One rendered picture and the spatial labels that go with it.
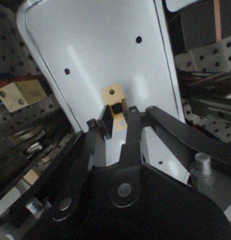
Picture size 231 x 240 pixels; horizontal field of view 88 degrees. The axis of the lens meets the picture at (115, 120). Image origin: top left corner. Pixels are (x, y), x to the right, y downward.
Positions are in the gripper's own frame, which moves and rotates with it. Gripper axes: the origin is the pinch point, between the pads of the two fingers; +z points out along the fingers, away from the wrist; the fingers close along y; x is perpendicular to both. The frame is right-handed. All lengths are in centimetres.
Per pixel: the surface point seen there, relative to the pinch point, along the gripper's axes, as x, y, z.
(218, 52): -2, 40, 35
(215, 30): 6.0, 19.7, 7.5
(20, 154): 0.6, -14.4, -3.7
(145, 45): 7.8, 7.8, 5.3
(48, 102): 4.9, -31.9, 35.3
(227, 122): -6.6, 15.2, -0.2
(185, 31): 7.5, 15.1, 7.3
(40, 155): -1.1, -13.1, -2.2
